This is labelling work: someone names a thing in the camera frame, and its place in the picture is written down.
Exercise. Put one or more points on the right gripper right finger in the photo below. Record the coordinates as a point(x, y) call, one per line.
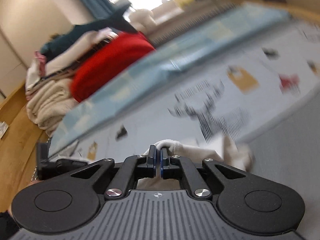
point(184, 170)

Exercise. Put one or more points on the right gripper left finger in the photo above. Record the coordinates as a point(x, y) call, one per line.
point(133, 169)

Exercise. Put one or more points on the white sock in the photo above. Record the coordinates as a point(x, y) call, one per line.
point(222, 148)

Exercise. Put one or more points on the person's left hand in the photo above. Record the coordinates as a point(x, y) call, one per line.
point(8, 225)

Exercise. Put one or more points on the tissue pack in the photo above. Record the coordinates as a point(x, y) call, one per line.
point(3, 128)

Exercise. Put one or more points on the cream folded blanket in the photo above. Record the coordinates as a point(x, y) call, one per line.
point(50, 104)

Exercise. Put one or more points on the light blue folded sheet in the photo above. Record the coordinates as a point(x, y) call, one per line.
point(162, 60)

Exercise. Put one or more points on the white folded bedding stack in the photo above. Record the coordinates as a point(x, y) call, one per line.
point(41, 71)

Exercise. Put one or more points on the red folded blanket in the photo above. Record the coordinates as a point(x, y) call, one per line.
point(108, 62)

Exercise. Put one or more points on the dark teal shark plush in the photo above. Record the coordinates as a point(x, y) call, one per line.
point(115, 21)

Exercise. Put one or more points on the white bear plush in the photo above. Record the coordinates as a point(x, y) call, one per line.
point(142, 20)

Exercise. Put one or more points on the wooden bed frame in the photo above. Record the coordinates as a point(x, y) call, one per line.
point(18, 146)

